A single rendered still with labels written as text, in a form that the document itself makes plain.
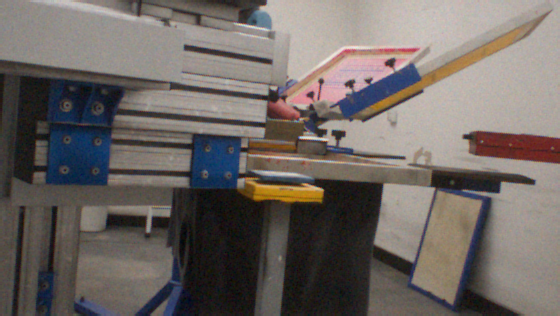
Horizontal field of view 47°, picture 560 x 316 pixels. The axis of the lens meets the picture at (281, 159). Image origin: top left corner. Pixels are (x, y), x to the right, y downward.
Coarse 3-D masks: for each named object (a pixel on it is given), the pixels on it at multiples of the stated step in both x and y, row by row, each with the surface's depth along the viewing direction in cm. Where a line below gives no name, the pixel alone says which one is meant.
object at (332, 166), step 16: (256, 160) 136; (272, 160) 137; (288, 160) 138; (304, 160) 139; (320, 160) 143; (336, 160) 194; (352, 160) 182; (368, 160) 172; (320, 176) 140; (336, 176) 141; (352, 176) 142; (368, 176) 143; (384, 176) 145; (400, 176) 146; (416, 176) 147
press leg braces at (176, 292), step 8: (176, 288) 273; (160, 296) 289; (168, 296) 290; (176, 296) 270; (192, 296) 274; (152, 304) 293; (168, 304) 267; (176, 304) 267; (144, 312) 297; (152, 312) 299; (168, 312) 264; (176, 312) 268
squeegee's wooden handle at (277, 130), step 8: (272, 120) 198; (280, 120) 198; (272, 128) 198; (280, 128) 198; (288, 128) 199; (296, 128) 200; (272, 136) 198; (280, 136) 199; (288, 136) 199; (296, 136) 200; (296, 144) 200
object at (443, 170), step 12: (432, 168) 245; (444, 168) 255; (456, 168) 265; (432, 180) 254; (444, 180) 252; (456, 180) 251; (468, 180) 251; (480, 180) 250; (492, 180) 232; (504, 180) 231; (516, 180) 230; (528, 180) 229; (492, 192) 249
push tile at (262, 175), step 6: (252, 174) 119; (258, 174) 115; (264, 174) 114; (270, 174) 116; (276, 174) 117; (282, 174) 118; (288, 174) 119; (294, 174) 120; (270, 180) 114; (276, 180) 114; (282, 180) 114; (288, 180) 115; (294, 180) 115; (300, 180) 115; (306, 180) 116; (312, 180) 116
